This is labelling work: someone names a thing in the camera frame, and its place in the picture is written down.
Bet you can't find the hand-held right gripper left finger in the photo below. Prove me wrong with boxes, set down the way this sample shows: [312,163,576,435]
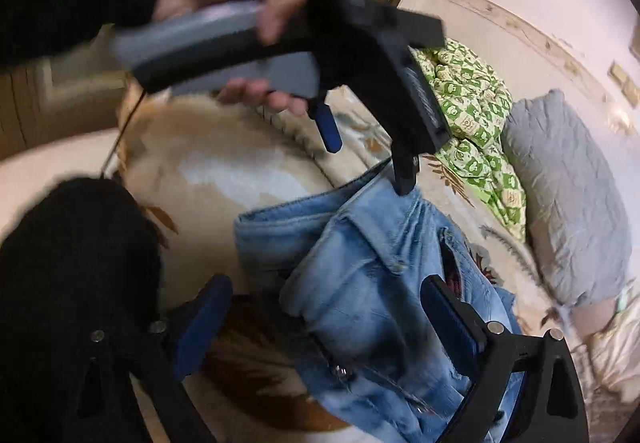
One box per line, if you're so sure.
[60,274,234,443]

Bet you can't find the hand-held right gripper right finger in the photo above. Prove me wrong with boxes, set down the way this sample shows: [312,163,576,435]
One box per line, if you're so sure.
[421,274,591,443]

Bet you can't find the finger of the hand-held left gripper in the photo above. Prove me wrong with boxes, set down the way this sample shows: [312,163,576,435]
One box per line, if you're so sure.
[390,150,421,196]
[306,90,343,154]

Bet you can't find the blue denim pants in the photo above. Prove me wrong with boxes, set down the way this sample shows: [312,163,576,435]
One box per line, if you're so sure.
[234,158,523,443]

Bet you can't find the green patterned blanket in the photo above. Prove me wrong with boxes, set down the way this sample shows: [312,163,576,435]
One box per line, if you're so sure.
[410,37,528,244]

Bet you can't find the leaf print blanket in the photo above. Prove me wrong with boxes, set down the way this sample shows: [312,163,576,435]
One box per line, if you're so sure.
[117,86,591,443]

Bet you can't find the brown bolster cushion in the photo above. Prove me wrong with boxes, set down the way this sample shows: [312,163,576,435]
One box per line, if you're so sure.
[572,295,626,339]

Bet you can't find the grey quilted pillow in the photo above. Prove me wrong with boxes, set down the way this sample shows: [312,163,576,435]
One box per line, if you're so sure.
[500,90,633,309]

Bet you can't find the cream floral cloth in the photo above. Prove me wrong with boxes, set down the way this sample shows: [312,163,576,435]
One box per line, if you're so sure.
[585,308,640,404]

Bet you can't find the black cable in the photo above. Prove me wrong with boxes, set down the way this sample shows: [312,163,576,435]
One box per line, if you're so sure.
[100,88,148,179]

